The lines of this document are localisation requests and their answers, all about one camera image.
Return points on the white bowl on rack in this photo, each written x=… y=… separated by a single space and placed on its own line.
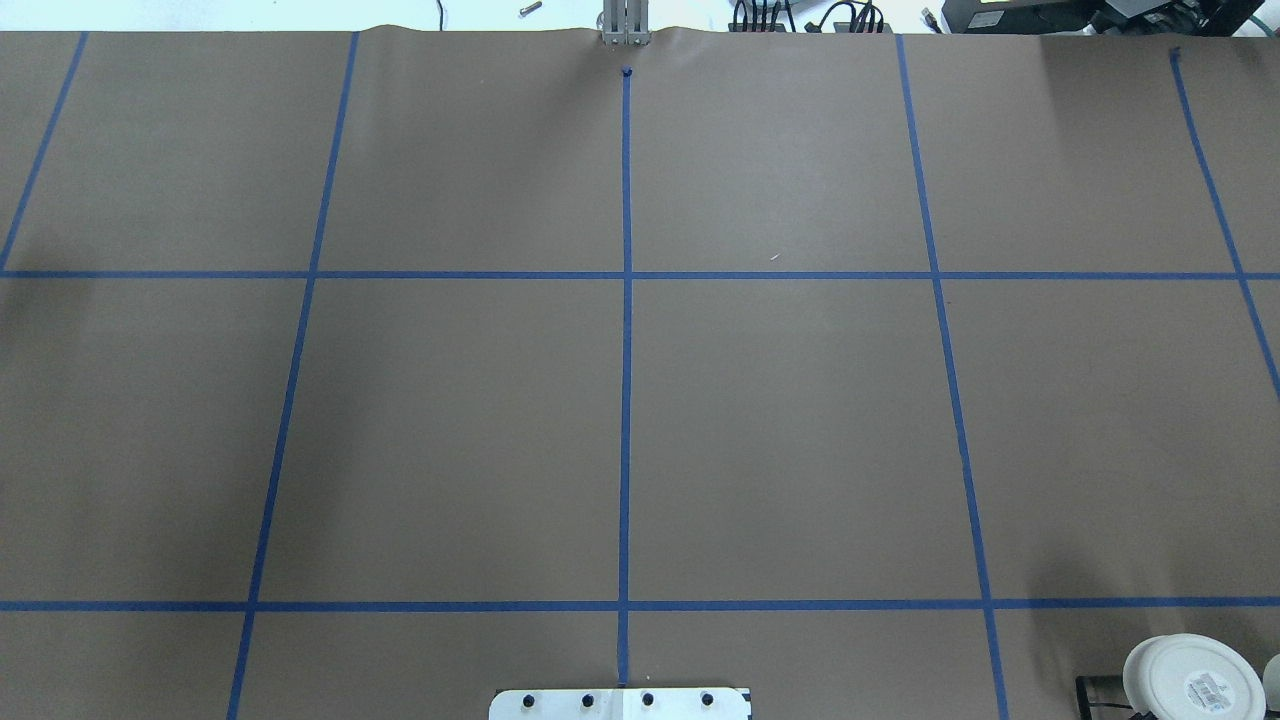
x=1191 y=676

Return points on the black wire dish rack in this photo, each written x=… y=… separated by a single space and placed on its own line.
x=1102 y=697

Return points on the white mug on rack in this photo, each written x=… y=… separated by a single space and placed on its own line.
x=1270 y=680

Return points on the brown paper table cover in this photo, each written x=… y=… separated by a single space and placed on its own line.
x=369 y=375

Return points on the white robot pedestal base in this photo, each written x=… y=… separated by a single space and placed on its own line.
x=623 y=703

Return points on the aluminium frame post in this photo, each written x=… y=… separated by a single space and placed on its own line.
x=625 y=23

